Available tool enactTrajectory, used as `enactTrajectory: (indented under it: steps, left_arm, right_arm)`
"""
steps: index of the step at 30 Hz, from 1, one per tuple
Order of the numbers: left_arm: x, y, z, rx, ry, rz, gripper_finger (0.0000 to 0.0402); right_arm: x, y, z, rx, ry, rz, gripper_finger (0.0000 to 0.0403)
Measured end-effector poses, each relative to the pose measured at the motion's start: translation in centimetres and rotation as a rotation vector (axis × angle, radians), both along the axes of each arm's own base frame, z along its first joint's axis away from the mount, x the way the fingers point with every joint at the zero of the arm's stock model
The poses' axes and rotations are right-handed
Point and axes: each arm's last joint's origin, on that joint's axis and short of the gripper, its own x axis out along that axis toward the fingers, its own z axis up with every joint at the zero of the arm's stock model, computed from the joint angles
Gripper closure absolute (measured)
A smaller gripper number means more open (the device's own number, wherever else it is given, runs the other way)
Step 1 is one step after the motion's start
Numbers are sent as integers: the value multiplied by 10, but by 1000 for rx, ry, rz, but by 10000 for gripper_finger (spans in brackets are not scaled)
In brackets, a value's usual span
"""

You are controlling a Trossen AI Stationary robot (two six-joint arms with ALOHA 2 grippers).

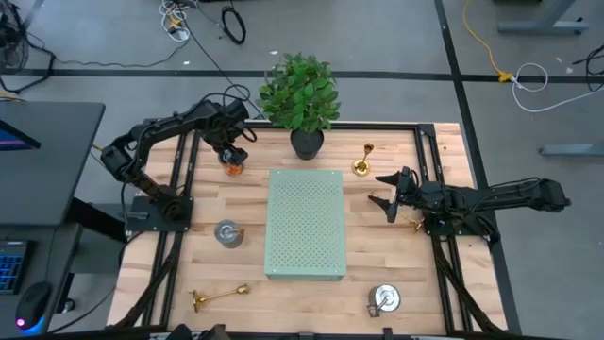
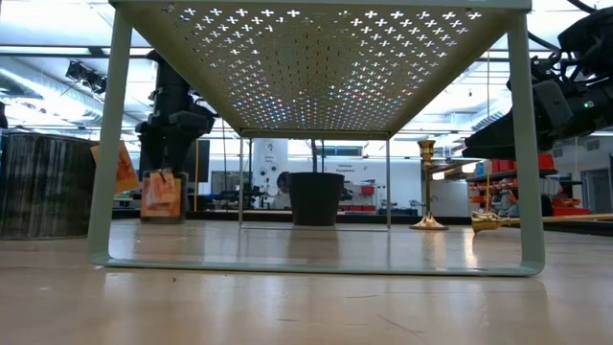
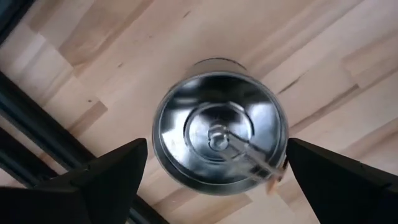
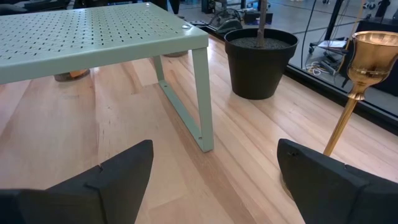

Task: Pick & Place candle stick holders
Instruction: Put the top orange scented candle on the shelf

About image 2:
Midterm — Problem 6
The brass candlestick holder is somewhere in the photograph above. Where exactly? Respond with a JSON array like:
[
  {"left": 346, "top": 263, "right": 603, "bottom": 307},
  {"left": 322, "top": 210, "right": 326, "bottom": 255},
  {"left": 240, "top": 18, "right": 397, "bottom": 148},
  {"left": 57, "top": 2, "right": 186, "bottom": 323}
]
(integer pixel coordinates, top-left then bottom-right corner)
[
  {"left": 470, "top": 210, "right": 613, "bottom": 235},
  {"left": 409, "top": 139, "right": 450, "bottom": 232}
]

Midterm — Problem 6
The dark red booklet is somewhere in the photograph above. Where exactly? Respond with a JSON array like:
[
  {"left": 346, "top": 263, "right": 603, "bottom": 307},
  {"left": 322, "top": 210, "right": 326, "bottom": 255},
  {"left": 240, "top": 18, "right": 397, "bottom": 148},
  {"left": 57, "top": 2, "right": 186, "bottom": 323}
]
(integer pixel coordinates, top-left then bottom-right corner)
[{"left": 90, "top": 141, "right": 141, "bottom": 196}]

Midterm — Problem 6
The yellow hanging cable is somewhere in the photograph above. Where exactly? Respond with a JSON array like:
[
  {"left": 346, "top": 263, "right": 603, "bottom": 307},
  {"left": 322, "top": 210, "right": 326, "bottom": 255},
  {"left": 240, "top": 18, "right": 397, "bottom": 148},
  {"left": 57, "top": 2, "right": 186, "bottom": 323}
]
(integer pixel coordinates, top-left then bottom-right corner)
[{"left": 485, "top": 50, "right": 492, "bottom": 213}]

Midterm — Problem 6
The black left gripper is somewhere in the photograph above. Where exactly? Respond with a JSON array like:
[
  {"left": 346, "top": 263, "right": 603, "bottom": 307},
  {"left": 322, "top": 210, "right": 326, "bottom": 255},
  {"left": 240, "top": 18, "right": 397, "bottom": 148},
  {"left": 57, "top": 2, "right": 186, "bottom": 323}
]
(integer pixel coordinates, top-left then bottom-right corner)
[{"left": 135, "top": 108, "right": 216, "bottom": 174}]

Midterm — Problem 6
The black ceiling camera mount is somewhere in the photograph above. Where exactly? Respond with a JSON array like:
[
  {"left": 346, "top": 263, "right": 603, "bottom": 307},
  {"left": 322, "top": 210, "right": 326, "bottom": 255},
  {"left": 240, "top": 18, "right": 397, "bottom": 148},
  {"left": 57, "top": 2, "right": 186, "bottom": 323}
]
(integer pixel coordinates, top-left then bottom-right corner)
[{"left": 65, "top": 60, "right": 107, "bottom": 95}]

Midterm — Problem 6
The storage rack with red bins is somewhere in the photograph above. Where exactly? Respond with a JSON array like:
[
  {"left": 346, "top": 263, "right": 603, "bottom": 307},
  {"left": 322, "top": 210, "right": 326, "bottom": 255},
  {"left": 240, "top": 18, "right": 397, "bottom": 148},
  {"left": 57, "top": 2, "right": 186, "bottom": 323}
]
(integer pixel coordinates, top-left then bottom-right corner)
[{"left": 466, "top": 152, "right": 595, "bottom": 217}]

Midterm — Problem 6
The black plant pot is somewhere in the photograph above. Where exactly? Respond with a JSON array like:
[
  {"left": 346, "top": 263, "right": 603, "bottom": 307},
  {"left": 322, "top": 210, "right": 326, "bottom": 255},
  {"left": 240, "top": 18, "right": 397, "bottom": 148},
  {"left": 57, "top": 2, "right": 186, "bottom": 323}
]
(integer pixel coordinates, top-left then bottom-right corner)
[{"left": 287, "top": 172, "right": 346, "bottom": 227}]

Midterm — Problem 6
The green perforated metal shelf riser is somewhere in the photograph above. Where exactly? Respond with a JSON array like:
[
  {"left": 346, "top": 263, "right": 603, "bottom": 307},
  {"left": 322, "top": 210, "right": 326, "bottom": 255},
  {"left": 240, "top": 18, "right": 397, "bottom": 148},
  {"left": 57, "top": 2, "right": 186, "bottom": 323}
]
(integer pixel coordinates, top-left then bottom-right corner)
[{"left": 87, "top": 0, "right": 547, "bottom": 278}]

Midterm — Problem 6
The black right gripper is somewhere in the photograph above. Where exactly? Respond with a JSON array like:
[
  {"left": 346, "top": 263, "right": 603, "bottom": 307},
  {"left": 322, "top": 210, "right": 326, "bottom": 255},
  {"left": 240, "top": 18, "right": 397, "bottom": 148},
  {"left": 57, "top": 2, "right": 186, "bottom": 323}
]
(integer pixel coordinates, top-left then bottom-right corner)
[{"left": 462, "top": 57, "right": 613, "bottom": 162}]

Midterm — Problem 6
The large dark striped tin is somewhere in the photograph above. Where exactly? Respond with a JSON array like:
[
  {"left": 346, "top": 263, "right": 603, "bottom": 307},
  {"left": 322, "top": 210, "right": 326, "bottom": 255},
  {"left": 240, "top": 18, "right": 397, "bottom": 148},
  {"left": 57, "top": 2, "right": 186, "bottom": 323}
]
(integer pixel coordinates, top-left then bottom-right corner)
[{"left": 0, "top": 132, "right": 101, "bottom": 241}]

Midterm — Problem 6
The black monitor screen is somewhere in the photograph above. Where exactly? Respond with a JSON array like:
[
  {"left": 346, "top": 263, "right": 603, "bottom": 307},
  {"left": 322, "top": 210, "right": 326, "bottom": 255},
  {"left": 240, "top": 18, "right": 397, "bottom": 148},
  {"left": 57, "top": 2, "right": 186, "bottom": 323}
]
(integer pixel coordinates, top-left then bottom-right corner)
[{"left": 191, "top": 139, "right": 211, "bottom": 184}]

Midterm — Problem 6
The small tin with orange label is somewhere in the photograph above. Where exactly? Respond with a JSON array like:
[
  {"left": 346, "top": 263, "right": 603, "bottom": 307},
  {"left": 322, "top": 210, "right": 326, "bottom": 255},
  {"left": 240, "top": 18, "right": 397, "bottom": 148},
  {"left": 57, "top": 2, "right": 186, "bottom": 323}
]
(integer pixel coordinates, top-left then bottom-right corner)
[{"left": 140, "top": 169, "right": 189, "bottom": 224}]

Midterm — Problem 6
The person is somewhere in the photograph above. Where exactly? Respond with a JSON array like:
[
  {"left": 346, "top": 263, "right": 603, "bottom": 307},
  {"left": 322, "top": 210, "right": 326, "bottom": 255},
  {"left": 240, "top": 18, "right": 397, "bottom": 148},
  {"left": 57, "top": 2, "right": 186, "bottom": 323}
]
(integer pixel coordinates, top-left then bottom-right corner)
[{"left": 276, "top": 171, "right": 291, "bottom": 210}]

